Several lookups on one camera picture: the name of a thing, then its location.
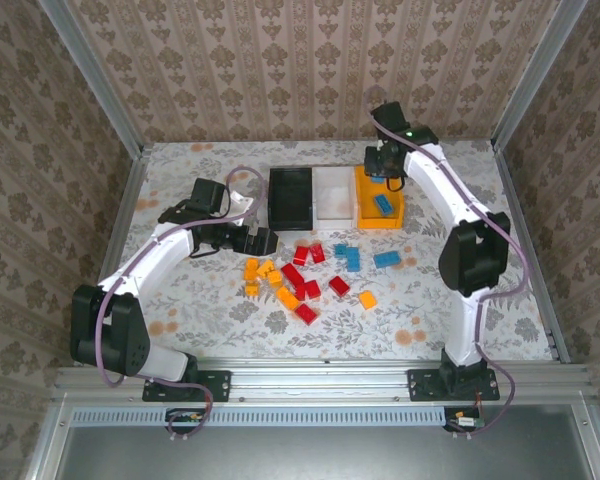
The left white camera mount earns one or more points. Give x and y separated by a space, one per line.
241 200

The aluminium frame post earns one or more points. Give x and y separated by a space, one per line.
535 75
92 75

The grey metal tray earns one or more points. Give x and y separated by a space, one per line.
305 455

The long red lego brick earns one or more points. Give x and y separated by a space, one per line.
292 275

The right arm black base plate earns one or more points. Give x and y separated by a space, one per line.
422 385

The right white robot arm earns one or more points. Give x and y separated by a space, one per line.
445 185

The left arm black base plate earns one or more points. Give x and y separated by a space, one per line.
215 385

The long orange lego brick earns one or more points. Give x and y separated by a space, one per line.
287 298

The white plastic bin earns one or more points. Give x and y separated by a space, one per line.
335 200

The floral patterned table cover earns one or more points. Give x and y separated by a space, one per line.
380 340

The aluminium mounting rail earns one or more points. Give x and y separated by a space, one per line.
320 380

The small green circuit board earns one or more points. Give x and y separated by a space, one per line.
467 422
185 417

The black plastic bin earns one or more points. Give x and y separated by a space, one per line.
290 200

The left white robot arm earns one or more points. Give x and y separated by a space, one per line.
130 280

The orange plastic bin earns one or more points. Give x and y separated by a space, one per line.
365 210

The small blue lego brick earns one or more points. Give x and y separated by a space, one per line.
340 250

